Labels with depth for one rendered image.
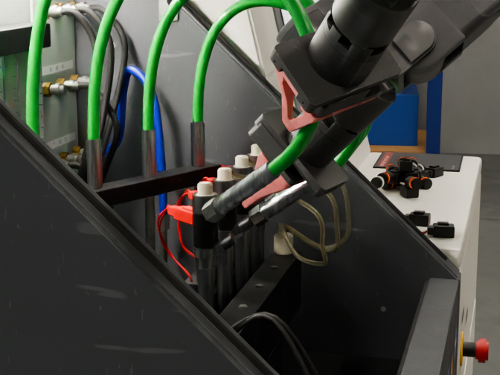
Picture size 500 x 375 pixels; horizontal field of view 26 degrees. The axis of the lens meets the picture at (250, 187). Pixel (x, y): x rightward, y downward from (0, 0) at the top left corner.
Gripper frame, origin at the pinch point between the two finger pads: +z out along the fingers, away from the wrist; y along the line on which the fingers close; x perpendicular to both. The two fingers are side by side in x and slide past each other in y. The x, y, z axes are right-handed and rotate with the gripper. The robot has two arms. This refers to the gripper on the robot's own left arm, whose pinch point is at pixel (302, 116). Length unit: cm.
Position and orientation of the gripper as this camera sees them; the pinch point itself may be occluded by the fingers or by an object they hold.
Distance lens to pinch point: 100.4
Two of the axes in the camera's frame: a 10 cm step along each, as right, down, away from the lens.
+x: 5.1, 8.1, -2.9
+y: -8.1, 3.3, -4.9
